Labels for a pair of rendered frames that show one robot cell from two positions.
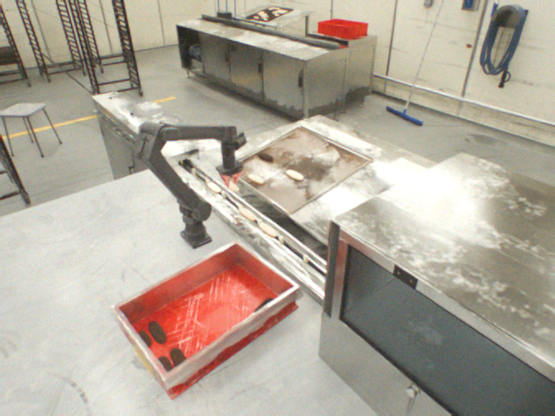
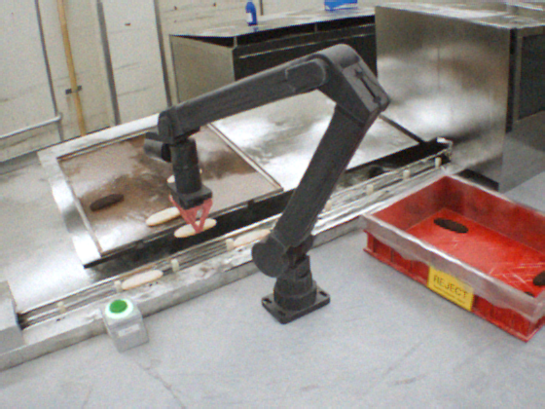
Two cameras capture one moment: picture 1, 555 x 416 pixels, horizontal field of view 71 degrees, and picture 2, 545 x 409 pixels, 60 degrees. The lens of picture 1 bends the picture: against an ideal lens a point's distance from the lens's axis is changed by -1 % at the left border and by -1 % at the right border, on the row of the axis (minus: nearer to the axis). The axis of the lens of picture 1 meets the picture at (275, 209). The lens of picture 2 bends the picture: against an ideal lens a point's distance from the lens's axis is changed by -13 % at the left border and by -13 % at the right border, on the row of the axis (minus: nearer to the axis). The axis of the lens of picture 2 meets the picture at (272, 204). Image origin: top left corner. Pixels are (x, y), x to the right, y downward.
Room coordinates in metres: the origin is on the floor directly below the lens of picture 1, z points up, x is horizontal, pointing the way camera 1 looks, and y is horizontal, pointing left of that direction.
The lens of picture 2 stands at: (1.16, 1.17, 1.51)
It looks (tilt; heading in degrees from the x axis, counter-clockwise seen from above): 28 degrees down; 278
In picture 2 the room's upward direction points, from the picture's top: 5 degrees counter-clockwise
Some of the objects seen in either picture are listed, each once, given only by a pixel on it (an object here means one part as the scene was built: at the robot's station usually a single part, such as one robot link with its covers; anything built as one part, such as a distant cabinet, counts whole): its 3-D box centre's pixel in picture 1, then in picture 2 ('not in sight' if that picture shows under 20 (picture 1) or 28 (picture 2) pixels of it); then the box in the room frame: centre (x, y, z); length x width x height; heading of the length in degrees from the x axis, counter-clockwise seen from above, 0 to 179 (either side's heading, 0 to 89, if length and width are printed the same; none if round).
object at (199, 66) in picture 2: not in sight; (319, 74); (1.25, -2.67, 0.51); 1.93 x 1.05 x 1.02; 37
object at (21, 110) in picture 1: (30, 130); not in sight; (3.87, 2.54, 0.23); 0.36 x 0.36 x 0.46; 83
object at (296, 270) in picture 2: (194, 210); (281, 254); (1.27, 0.31, 0.94); 0.09 x 0.05 x 0.10; 149
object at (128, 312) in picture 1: (209, 307); (482, 243); (0.84, 0.21, 0.88); 0.49 x 0.34 x 0.10; 132
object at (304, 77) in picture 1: (267, 54); not in sight; (5.69, 0.08, 0.51); 3.00 x 1.26 x 1.03; 37
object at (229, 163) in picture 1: (229, 162); (188, 179); (1.47, 0.19, 1.04); 0.10 x 0.07 x 0.07; 128
